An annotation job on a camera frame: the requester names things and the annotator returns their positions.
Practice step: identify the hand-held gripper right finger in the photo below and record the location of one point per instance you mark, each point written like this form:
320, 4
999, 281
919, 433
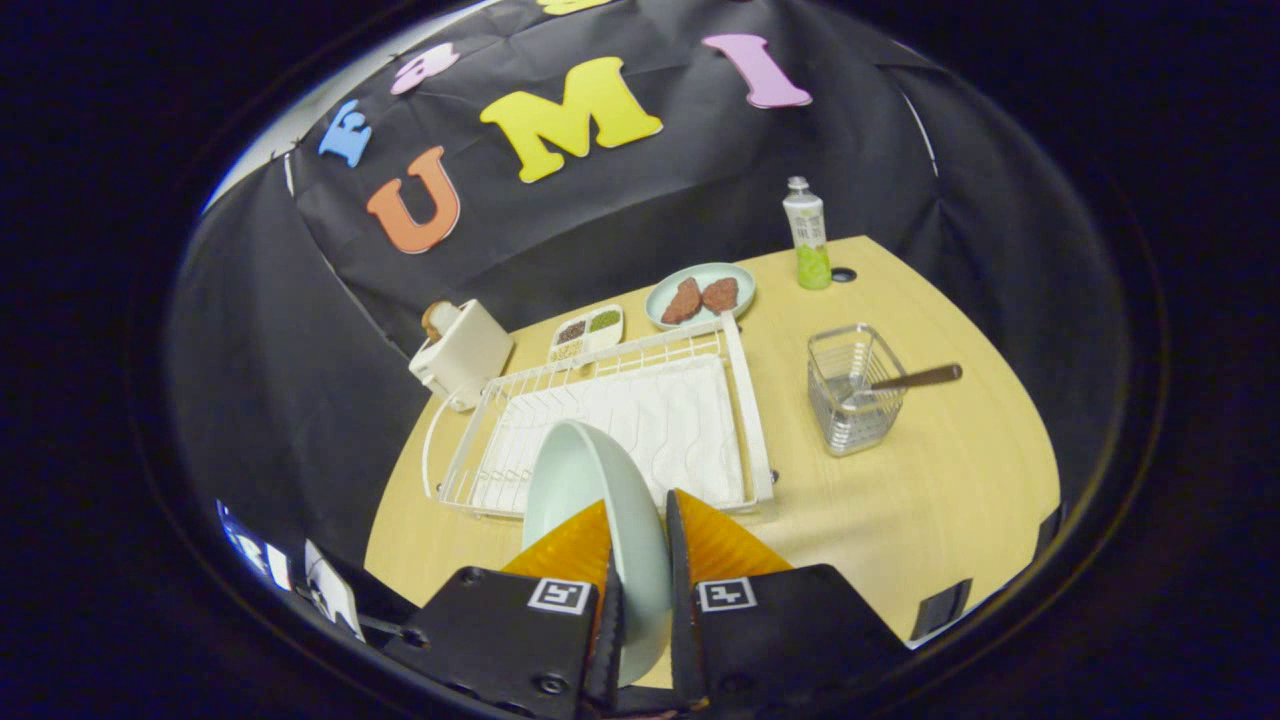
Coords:
780, 640

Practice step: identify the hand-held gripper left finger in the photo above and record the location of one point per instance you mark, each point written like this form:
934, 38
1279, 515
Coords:
490, 640

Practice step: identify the pale green plate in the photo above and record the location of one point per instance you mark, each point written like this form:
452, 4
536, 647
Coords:
580, 480

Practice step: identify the green plate with meat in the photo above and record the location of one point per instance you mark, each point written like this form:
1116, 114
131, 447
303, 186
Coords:
700, 272

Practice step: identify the white toaster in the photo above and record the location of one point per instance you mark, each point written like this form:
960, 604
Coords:
465, 355

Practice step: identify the white divided seasoning tray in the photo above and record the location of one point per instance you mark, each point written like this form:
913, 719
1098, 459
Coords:
587, 333

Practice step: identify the toast slice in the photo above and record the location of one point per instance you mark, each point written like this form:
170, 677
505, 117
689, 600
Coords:
438, 320

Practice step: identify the brown meat piece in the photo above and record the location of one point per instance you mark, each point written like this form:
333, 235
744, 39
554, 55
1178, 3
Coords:
683, 302
720, 294

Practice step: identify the green and white bottle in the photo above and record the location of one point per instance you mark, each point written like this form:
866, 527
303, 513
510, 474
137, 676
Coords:
808, 235

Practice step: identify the black backdrop cloth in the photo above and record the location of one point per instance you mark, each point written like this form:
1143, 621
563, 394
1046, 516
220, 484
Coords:
620, 210

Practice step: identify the black table edge bracket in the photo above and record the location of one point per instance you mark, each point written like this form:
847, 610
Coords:
1047, 532
942, 608

